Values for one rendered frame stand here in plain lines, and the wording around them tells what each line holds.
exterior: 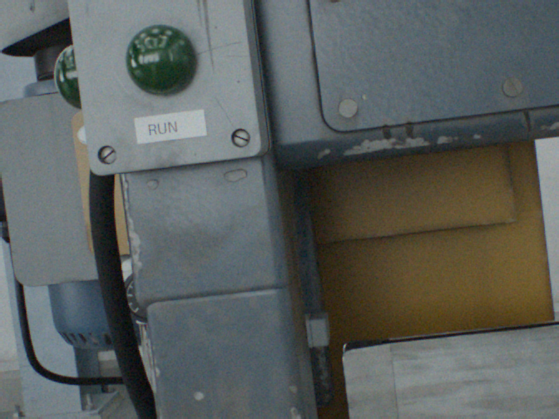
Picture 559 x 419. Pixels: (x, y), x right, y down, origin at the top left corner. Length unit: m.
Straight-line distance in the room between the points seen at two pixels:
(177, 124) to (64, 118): 0.47
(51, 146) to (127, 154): 0.47
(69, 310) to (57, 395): 4.64
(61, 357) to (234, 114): 5.13
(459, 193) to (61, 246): 0.36
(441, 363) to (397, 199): 0.13
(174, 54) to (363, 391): 0.30
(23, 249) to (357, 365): 0.38
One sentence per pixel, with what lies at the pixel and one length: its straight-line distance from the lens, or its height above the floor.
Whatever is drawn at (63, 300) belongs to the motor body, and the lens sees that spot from 0.97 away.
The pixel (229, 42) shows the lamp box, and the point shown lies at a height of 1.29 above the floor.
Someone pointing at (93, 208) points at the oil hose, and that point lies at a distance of 0.52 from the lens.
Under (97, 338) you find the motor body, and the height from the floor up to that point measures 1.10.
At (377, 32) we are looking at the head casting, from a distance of 0.49.
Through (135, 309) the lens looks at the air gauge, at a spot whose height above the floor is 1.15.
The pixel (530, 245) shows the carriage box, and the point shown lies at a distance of 0.79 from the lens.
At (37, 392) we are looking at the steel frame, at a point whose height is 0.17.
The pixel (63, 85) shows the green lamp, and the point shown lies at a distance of 0.47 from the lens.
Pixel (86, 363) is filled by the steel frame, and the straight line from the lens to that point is 5.95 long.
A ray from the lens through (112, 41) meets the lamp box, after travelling 0.45.
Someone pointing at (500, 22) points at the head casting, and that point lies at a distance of 0.49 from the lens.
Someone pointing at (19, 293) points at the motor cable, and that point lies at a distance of 0.99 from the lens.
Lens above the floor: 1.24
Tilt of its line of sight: 3 degrees down
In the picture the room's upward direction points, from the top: 7 degrees counter-clockwise
